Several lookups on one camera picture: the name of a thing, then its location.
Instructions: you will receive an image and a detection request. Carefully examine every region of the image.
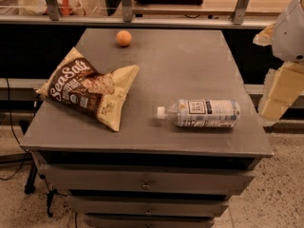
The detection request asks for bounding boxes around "orange fruit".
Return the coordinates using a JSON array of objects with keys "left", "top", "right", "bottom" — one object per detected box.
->
[{"left": 116, "top": 30, "right": 132, "bottom": 47}]

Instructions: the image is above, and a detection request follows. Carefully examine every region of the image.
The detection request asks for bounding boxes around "metal shelf rail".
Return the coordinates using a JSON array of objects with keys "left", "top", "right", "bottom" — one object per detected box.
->
[{"left": 0, "top": 0, "right": 289, "bottom": 29}]

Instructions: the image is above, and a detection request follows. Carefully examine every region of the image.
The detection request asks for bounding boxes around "black floor cable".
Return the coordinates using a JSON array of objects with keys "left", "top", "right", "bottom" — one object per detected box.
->
[{"left": 0, "top": 78, "right": 31, "bottom": 181}]

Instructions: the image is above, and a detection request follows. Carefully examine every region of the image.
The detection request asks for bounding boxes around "sea salt chips bag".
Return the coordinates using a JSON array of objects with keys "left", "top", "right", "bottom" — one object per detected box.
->
[{"left": 37, "top": 47, "right": 140, "bottom": 131}]

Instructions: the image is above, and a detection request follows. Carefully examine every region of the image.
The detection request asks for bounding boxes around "clear plastic water bottle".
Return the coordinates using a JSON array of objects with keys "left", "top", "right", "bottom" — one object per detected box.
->
[{"left": 157, "top": 99, "right": 240, "bottom": 128}]

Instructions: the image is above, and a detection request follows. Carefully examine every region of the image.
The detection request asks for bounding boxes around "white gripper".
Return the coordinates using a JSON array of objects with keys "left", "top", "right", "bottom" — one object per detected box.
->
[{"left": 253, "top": 0, "right": 304, "bottom": 122}]

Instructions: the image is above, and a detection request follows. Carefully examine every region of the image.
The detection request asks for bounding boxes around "grey drawer cabinet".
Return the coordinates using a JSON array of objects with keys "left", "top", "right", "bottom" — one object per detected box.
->
[{"left": 21, "top": 28, "right": 272, "bottom": 228}]

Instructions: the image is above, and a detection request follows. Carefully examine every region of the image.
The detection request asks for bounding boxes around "black tripod stand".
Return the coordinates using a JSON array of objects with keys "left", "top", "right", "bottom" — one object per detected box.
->
[{"left": 19, "top": 119, "right": 59, "bottom": 219}]

